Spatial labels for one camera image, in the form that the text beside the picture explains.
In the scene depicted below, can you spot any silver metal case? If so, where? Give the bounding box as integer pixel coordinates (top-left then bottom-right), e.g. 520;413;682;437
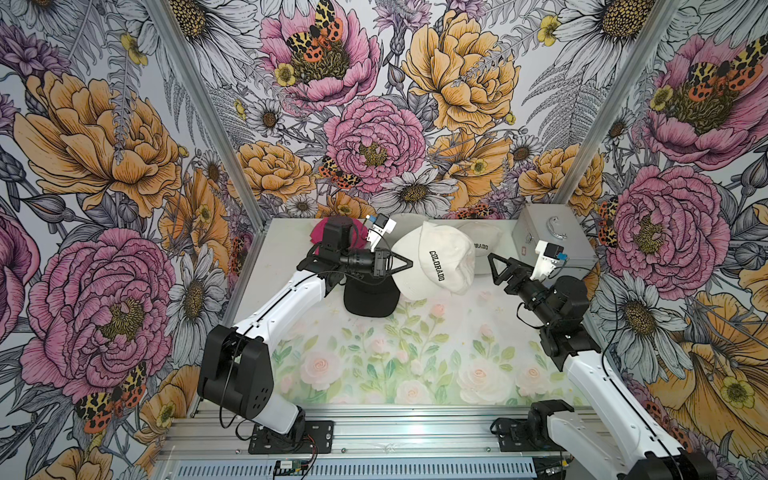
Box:
512;204;597;270

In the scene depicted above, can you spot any perforated metal tray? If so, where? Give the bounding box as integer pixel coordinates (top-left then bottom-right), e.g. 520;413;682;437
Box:
164;456;537;479

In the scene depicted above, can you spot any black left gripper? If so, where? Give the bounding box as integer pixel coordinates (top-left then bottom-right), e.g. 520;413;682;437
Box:
341;246;413;278

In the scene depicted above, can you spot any black cap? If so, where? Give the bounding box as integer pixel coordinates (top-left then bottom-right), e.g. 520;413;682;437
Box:
343;277;401;318

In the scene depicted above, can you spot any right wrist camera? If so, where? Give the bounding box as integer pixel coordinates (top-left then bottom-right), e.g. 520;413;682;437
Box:
530;240;567;281

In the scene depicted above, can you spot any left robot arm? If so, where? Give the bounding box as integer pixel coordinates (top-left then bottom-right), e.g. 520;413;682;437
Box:
197;214;413;445

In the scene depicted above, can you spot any aluminium front rail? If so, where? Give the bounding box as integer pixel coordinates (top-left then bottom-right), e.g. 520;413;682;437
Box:
159;403;529;461

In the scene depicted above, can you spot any pink cap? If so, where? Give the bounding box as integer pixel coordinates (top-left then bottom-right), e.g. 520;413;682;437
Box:
310;216;368;253

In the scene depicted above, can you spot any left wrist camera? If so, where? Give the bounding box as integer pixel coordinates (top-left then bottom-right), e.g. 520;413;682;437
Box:
366;214;396;252

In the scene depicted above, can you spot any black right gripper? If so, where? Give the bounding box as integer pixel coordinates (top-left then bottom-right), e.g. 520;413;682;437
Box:
487;252;559;325

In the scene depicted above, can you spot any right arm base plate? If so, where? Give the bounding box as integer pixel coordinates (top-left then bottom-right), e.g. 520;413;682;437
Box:
490;417;562;453

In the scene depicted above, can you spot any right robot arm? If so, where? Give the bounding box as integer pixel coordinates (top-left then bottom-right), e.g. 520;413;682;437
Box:
488;253;717;479

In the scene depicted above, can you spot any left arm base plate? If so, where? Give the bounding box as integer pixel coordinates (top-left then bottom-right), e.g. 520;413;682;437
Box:
248;420;335;455

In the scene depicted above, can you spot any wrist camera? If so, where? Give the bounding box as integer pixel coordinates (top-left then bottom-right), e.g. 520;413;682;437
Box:
530;240;567;281
366;214;396;252

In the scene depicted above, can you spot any small circuit board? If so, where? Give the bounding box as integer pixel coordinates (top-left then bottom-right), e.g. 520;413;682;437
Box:
272;459;313;479

